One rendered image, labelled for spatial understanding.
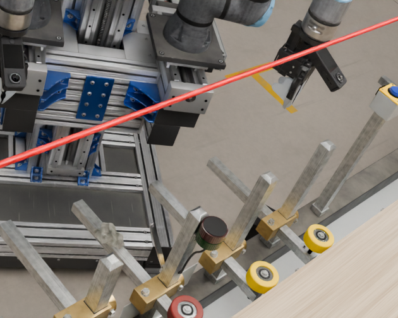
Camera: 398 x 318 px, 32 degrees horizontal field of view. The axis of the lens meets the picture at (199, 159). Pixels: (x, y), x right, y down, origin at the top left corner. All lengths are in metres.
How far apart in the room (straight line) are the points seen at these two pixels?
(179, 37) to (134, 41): 0.19
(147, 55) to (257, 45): 2.17
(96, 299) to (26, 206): 1.22
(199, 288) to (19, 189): 0.99
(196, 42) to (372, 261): 0.82
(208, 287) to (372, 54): 3.12
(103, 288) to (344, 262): 0.77
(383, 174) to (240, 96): 1.41
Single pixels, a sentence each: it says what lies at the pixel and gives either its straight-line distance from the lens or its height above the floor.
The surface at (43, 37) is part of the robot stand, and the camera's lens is 2.00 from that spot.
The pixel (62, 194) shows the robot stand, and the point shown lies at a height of 0.21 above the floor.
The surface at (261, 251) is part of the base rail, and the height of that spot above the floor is 0.70.
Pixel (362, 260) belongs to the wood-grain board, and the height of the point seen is 0.90.
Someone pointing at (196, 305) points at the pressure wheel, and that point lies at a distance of 1.65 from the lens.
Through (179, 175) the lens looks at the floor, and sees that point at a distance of 3.23.
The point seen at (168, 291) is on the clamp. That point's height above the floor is 0.86.
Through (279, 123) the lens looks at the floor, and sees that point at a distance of 3.79.
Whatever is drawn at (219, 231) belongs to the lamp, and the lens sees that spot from 1.49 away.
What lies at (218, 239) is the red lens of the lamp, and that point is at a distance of 1.49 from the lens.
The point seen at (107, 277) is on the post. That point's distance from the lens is 1.38.
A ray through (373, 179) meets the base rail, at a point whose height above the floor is 0.70.
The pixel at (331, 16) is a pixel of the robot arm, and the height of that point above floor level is 1.55.
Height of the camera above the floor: 2.21
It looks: 41 degrees down
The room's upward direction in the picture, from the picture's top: 24 degrees clockwise
